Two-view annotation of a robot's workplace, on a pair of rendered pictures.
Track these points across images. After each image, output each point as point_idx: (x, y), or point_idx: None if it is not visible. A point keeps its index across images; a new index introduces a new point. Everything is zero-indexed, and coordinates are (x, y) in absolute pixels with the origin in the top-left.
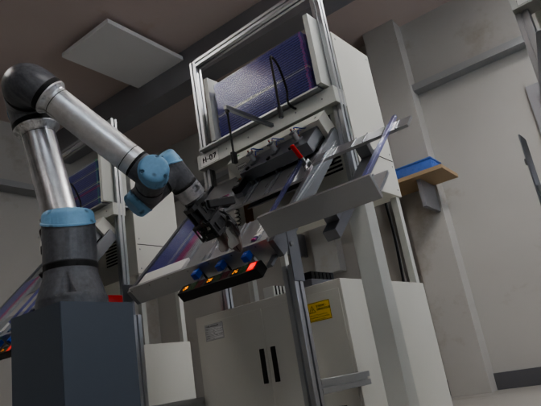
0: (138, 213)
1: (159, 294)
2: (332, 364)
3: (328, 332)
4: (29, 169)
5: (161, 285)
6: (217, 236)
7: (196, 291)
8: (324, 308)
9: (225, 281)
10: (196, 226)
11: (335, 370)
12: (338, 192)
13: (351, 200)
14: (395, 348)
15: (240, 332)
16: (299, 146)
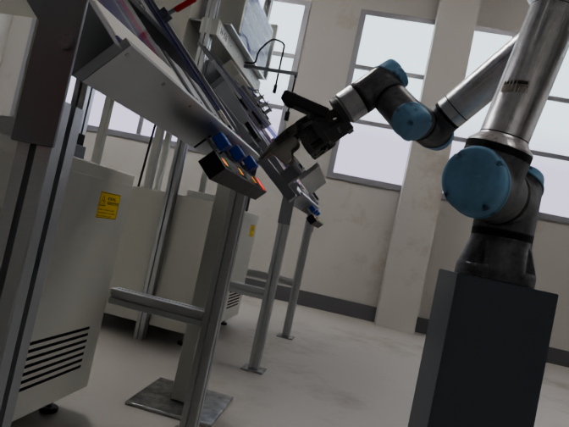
0: (411, 137)
1: (137, 106)
2: (95, 276)
3: (105, 235)
4: (560, 62)
5: (167, 102)
6: (313, 158)
7: (234, 179)
8: (113, 205)
9: (251, 187)
10: (332, 142)
11: (94, 285)
12: (322, 180)
13: (313, 188)
14: None
15: None
16: None
